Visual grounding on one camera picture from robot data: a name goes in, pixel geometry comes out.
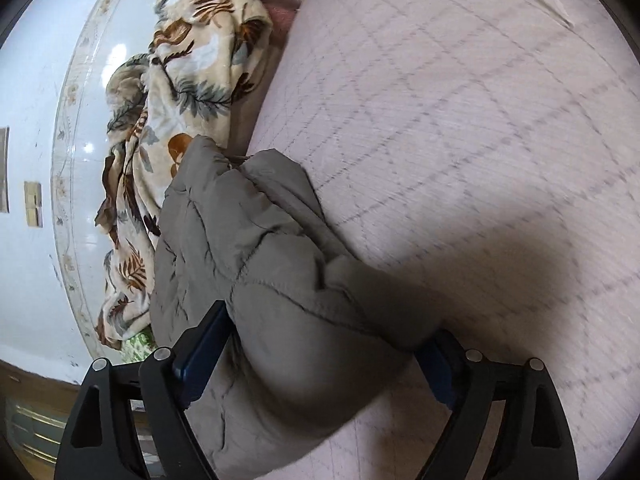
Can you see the beige leaf pattern blanket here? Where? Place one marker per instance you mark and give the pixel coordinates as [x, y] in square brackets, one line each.
[204, 57]

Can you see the olive grey padded jacket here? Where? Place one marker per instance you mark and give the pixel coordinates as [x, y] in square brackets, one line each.
[318, 333]

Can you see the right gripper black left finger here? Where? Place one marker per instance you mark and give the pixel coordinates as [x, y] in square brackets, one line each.
[197, 352]

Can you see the beige double wall switch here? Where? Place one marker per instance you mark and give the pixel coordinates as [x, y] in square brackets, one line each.
[33, 204]

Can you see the green white patterned pillow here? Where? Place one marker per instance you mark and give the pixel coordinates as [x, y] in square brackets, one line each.
[139, 347]

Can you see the brown wooden glass door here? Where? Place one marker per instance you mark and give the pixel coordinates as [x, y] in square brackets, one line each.
[34, 411]

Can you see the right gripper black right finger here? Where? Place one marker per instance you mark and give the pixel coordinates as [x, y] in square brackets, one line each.
[441, 358]

